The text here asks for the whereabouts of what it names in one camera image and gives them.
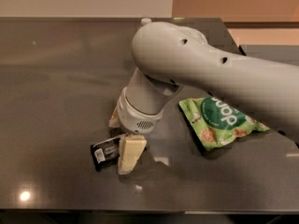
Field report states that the clear plastic water bottle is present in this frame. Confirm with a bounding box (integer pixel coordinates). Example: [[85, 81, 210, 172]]
[[141, 18, 152, 26]]

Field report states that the grey side table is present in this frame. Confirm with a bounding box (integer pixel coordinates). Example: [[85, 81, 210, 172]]
[[239, 45, 299, 66]]

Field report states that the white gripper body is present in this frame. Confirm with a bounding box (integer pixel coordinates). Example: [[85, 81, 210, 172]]
[[116, 88, 163, 133]]

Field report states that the black rxbar chocolate wrapper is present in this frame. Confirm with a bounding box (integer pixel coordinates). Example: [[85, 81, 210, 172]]
[[91, 135, 121, 172]]

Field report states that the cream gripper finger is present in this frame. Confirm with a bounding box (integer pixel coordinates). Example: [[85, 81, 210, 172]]
[[108, 108, 121, 128], [118, 134, 147, 175]]

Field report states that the green snack bag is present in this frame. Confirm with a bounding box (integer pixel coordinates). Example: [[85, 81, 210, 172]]
[[178, 97, 269, 151]]

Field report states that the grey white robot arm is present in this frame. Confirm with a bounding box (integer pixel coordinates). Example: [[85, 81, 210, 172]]
[[116, 21, 299, 143]]

